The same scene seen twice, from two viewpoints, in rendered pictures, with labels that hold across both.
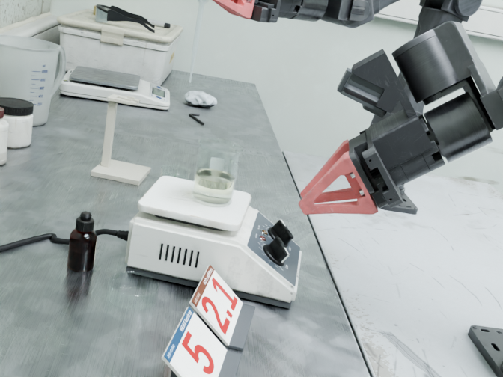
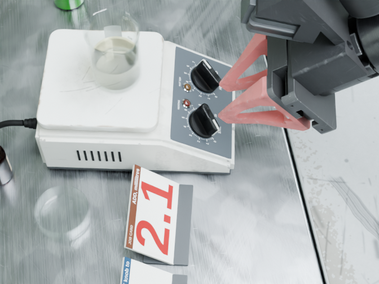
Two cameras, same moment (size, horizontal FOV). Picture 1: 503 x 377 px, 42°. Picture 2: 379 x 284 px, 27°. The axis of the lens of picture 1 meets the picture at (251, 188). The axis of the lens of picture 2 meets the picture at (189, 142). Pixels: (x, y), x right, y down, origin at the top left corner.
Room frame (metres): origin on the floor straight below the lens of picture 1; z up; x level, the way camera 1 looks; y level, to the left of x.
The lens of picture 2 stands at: (0.27, -0.02, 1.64)
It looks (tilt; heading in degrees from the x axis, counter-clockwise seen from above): 59 degrees down; 359
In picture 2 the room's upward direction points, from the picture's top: straight up
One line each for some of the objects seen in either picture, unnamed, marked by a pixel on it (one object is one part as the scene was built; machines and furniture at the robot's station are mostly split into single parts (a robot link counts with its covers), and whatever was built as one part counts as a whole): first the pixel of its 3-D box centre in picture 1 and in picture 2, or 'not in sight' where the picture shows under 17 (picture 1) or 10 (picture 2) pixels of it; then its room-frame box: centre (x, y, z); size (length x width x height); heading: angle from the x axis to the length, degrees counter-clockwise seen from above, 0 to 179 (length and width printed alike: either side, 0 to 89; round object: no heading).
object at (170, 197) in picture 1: (197, 201); (102, 78); (0.73, 0.06, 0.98); 0.12 x 0.12 x 0.01; 86
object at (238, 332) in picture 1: (224, 305); (160, 214); (0.61, 0.00, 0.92); 0.09 x 0.06 x 0.04; 175
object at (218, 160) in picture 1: (217, 172); (116, 53); (0.73, 0.04, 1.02); 0.06 x 0.05 x 0.08; 33
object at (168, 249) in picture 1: (212, 238); (130, 103); (0.73, 0.03, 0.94); 0.22 x 0.13 x 0.08; 86
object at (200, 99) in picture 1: (200, 98); not in sight; (1.65, 0.17, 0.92); 0.08 x 0.08 x 0.04; 11
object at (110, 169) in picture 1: (126, 136); not in sight; (1.02, 0.22, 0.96); 0.08 x 0.08 x 0.13; 88
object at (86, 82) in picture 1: (117, 87); not in sight; (1.58, 0.37, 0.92); 0.26 x 0.19 x 0.05; 101
